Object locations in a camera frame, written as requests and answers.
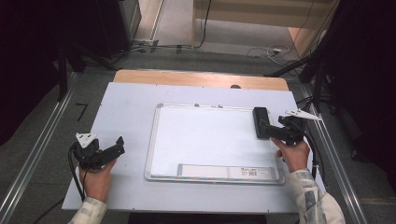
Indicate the black whiteboard eraser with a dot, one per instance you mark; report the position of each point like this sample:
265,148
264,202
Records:
260,113

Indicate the light wooden shelf unit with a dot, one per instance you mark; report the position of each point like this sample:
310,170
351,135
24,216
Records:
258,14

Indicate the grey power strip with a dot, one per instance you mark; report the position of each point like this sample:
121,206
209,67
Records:
145,42

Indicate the person's right hand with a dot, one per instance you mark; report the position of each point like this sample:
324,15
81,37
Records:
295,157

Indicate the person's left hand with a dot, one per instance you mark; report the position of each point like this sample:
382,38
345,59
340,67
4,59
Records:
95,183

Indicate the aluminium floor rail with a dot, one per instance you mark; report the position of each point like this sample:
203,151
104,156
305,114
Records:
34,155
341,174

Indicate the white whiteboard with metal frame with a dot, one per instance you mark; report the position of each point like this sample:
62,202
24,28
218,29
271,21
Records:
211,140

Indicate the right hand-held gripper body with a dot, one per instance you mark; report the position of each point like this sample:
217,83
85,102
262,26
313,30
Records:
292,130

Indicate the white paper label strip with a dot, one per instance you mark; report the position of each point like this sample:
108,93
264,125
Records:
211,171

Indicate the dark cabinet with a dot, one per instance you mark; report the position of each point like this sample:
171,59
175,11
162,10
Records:
115,25

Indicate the black metal stand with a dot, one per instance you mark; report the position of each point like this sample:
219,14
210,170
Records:
318,90
63,77

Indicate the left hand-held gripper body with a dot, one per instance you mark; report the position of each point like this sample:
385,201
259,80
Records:
88,154

